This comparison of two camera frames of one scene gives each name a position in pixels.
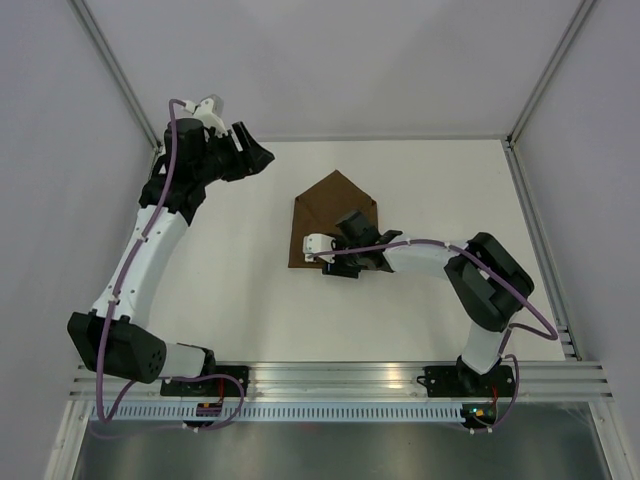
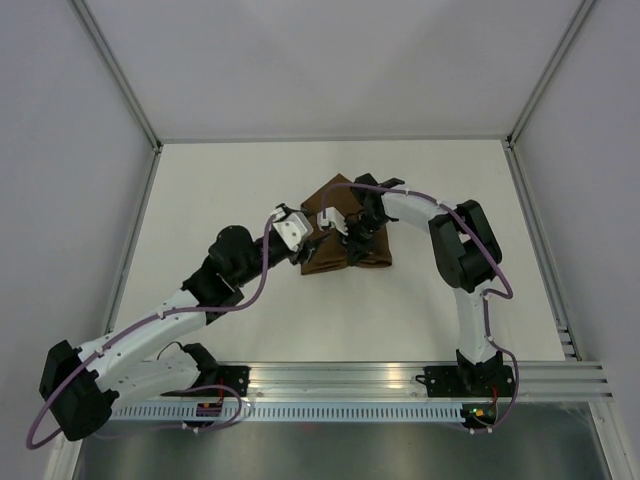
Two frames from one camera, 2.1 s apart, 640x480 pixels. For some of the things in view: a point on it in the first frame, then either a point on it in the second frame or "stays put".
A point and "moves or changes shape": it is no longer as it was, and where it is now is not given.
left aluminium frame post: x=126 y=90 stays put
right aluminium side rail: x=562 y=321 stays put
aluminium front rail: x=561 y=380 stays put
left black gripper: x=252 y=160 -> x=304 y=254
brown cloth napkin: x=317 y=210 moves or changes shape
